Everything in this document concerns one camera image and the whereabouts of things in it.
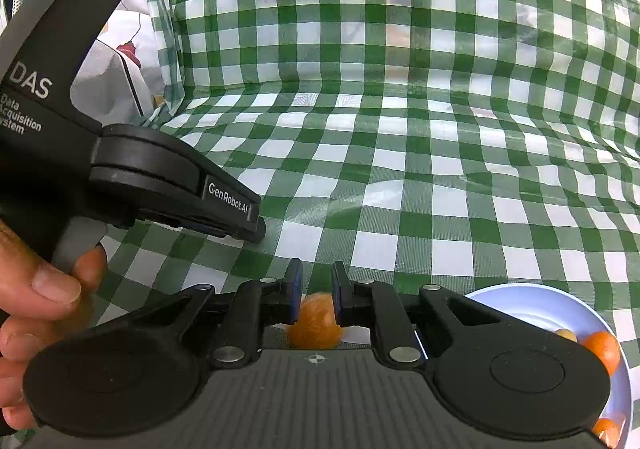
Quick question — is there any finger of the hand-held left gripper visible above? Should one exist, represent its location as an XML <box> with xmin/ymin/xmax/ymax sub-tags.
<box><xmin>196</xmin><ymin>171</ymin><xmax>267</xmax><ymax>244</ymax></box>
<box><xmin>131</xmin><ymin>208</ymin><xmax>237</xmax><ymax>237</ymax></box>

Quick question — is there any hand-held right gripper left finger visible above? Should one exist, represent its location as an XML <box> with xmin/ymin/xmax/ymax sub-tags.
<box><xmin>131</xmin><ymin>258</ymin><xmax>304</xmax><ymax>368</ymax></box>

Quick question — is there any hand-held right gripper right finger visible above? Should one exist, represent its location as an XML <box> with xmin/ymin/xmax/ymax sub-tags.
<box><xmin>330</xmin><ymin>261</ymin><xmax>504</xmax><ymax>366</ymax></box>

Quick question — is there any light blue plate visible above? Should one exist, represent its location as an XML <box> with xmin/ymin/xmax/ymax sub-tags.
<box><xmin>465</xmin><ymin>283</ymin><xmax>632</xmax><ymax>449</ymax></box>

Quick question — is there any large orange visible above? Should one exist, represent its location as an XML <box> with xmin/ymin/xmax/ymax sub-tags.
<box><xmin>580</xmin><ymin>330</ymin><xmax>622</xmax><ymax>377</ymax></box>

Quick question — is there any person's left hand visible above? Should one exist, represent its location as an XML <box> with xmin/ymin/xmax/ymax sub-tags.
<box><xmin>0</xmin><ymin>222</ymin><xmax>109</xmax><ymax>433</ymax></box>

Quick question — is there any white printed bag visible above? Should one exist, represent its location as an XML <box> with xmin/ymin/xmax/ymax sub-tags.
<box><xmin>92</xmin><ymin>0</ymin><xmax>169</xmax><ymax>116</ymax></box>

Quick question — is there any green checkered tablecloth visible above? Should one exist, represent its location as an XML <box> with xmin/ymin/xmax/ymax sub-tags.
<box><xmin>92</xmin><ymin>0</ymin><xmax>640</xmax><ymax>380</ymax></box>

